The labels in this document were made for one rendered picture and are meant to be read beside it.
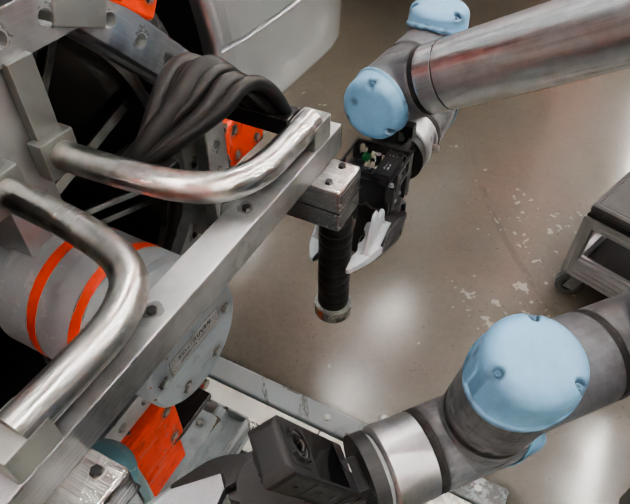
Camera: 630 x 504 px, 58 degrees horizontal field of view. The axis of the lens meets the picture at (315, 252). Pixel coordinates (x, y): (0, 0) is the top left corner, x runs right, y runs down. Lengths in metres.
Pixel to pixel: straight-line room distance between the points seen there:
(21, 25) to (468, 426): 0.45
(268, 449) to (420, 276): 1.40
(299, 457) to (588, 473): 1.18
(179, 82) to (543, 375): 0.37
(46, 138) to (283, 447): 0.31
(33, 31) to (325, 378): 1.19
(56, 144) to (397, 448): 0.37
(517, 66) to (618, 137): 2.04
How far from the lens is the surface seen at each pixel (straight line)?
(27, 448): 0.35
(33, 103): 0.51
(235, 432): 1.29
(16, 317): 0.59
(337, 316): 0.67
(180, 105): 0.52
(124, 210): 0.80
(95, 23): 0.55
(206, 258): 0.43
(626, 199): 1.68
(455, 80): 0.60
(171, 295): 0.41
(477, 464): 0.52
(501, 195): 2.12
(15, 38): 0.50
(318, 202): 0.55
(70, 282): 0.54
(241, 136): 0.78
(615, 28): 0.55
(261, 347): 1.58
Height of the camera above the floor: 1.28
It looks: 45 degrees down
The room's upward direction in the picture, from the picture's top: straight up
